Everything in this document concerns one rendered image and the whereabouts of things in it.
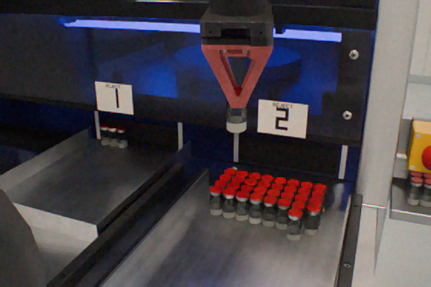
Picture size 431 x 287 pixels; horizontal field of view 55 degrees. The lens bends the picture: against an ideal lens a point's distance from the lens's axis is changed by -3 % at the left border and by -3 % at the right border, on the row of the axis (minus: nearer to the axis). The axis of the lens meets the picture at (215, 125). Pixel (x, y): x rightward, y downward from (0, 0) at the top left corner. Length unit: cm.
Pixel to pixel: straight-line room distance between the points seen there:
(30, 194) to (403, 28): 69
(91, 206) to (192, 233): 19
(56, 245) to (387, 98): 56
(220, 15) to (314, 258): 38
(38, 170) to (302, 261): 55
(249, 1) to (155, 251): 39
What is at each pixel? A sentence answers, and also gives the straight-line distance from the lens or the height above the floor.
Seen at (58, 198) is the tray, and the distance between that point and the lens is 80.
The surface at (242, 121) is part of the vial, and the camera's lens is 46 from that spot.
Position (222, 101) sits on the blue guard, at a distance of 76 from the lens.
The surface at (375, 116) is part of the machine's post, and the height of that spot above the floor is 104.
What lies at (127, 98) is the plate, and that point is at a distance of 85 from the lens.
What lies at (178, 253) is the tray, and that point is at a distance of 63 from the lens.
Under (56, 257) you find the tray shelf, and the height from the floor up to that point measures 88.
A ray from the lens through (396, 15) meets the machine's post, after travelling 69.
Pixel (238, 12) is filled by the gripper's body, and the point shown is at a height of 123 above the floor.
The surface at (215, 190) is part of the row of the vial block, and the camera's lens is 69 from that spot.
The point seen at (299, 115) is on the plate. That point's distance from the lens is 73.
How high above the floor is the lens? 127
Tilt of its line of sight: 21 degrees down
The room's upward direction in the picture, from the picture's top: straight up
